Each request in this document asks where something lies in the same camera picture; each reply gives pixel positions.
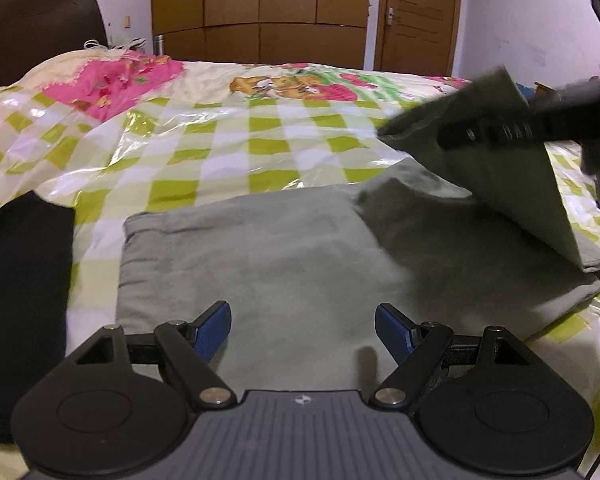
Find dark wooden headboard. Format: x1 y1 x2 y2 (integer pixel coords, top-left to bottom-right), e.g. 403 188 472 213
0 0 110 92

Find printed checkered bed blanket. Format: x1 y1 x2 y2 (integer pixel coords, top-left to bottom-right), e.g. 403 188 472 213
0 49 600 480

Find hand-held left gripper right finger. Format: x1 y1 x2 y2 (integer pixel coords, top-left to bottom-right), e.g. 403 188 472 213
369 302 533 409

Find brown wooden wardrobe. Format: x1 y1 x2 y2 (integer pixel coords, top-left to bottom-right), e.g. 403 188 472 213
150 0 372 69

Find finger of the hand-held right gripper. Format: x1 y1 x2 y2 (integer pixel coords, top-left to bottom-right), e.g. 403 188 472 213
436 105 543 154

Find grey-green pants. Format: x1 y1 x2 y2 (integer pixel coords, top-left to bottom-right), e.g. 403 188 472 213
116 66 600 361

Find black cloth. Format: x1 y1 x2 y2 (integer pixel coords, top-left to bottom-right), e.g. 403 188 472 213
0 191 76 444

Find white cable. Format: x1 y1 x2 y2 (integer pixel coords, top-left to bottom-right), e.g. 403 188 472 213
82 37 147 54

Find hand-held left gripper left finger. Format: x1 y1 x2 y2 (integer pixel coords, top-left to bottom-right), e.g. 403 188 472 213
71 300 237 409

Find brown wooden door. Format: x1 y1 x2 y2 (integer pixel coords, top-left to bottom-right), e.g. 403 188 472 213
374 0 464 77

